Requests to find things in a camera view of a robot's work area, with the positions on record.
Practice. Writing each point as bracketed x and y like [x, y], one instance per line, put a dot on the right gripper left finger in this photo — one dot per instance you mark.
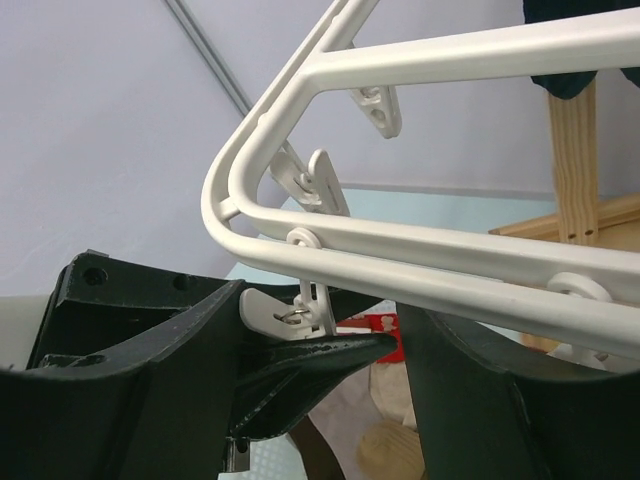
[156, 406]

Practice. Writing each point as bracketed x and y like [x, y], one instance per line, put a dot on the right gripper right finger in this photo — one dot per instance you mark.
[487, 407]

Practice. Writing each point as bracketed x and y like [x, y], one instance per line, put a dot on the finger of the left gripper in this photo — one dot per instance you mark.
[280, 382]
[99, 302]

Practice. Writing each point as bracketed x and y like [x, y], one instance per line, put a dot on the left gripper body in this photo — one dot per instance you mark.
[236, 455]

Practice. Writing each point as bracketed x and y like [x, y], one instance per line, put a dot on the white clip hanger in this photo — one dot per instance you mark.
[427, 250]

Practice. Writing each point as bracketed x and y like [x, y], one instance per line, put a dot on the white corner clip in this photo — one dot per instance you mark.
[308, 315]

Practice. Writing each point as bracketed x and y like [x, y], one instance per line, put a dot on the brown striped socks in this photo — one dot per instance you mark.
[319, 461]

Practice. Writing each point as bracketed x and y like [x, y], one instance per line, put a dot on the beige socks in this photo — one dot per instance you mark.
[391, 448]

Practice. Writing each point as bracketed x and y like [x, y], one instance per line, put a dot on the black hanging socks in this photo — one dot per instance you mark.
[565, 43]

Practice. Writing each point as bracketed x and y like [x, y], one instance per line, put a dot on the wooden drying rack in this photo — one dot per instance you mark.
[607, 228]

